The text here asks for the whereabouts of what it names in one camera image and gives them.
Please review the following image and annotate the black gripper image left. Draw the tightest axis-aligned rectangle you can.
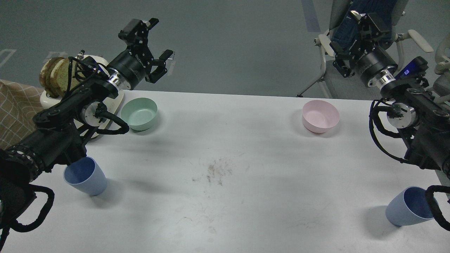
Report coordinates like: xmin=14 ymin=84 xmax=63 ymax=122
xmin=108 ymin=19 xmax=175 ymax=90

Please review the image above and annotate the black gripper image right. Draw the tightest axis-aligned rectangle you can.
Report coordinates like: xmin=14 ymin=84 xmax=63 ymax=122
xmin=330 ymin=10 xmax=398 ymax=87

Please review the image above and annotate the blue cup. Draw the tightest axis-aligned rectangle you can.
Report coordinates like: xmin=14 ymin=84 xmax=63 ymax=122
xmin=63 ymin=157 xmax=108 ymax=196
xmin=385 ymin=186 xmax=434 ymax=226

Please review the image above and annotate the blue denim jacket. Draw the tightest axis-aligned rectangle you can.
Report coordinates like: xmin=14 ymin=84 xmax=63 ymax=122
xmin=329 ymin=0 xmax=397 ymax=49

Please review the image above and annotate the grey office chair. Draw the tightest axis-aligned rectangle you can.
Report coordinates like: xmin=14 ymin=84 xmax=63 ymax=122
xmin=297 ymin=0 xmax=434 ymax=100

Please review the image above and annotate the green bowl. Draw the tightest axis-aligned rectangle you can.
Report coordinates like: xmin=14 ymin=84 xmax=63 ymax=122
xmin=120 ymin=98 xmax=159 ymax=131

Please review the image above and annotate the cream toaster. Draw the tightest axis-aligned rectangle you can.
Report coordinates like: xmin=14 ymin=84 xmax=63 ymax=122
xmin=40 ymin=55 xmax=124 ymax=141

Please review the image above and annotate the pink bowl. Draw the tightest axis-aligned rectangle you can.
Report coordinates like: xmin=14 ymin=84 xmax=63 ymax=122
xmin=302 ymin=100 xmax=340 ymax=134

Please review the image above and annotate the front bread slice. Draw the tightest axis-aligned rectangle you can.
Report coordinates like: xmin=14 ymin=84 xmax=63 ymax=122
xmin=48 ymin=58 xmax=70 ymax=98

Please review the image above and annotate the bread slice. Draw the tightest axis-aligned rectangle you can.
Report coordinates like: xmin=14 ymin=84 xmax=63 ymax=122
xmin=39 ymin=57 xmax=63 ymax=98
xmin=48 ymin=58 xmax=70 ymax=98

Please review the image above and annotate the rear bread slice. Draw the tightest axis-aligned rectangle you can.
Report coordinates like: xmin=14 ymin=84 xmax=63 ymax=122
xmin=39 ymin=57 xmax=63 ymax=98

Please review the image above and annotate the brown patterned cloth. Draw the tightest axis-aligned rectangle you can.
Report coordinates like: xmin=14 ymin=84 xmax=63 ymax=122
xmin=0 ymin=79 xmax=44 ymax=150

